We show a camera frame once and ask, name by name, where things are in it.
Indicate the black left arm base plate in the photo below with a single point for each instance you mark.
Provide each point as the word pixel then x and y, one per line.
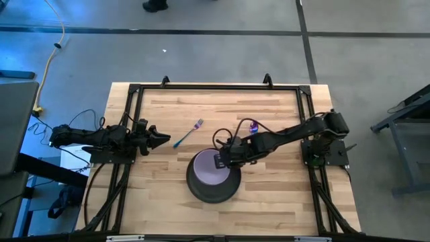
pixel 111 157

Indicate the dark flat panel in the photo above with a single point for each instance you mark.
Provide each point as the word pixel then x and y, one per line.
pixel 16 74

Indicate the lavender bowl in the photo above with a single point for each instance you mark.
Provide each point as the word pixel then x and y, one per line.
pixel 205 168

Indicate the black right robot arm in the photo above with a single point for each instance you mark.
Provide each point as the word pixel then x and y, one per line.
pixel 295 131

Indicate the grey chair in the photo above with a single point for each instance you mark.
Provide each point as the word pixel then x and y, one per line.
pixel 11 201

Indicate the grey metal cart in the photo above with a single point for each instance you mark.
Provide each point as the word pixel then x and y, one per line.
pixel 401 154

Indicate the grey desk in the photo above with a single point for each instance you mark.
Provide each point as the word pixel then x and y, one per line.
pixel 16 127

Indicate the black table clamp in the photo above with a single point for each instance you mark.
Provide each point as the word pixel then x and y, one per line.
pixel 165 80
pixel 267 80

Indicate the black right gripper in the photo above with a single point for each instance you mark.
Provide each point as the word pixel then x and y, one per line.
pixel 235 153

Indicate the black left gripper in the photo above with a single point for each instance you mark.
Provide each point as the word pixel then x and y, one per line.
pixel 140 138

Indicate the black desk beam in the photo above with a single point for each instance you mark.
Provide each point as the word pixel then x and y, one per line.
pixel 50 169

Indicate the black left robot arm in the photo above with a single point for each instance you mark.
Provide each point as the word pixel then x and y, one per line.
pixel 87 137

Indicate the person's shoe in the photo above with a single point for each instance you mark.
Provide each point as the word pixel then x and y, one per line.
pixel 154 5

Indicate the white paper sheet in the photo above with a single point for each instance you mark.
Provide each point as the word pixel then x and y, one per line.
pixel 72 164

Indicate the iridescent spoon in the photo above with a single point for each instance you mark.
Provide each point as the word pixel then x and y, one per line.
pixel 254 127

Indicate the silver metal bracket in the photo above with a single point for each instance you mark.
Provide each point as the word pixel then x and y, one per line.
pixel 313 239
pixel 125 238

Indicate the black aluminium table frame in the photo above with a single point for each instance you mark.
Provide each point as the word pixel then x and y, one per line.
pixel 218 87

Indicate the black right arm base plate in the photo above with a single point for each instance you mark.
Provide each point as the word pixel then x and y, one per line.
pixel 339 154

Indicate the iridescent fork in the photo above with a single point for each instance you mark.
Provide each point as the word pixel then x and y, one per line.
pixel 188 133

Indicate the black round plate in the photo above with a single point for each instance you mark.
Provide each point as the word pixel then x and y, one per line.
pixel 215 195

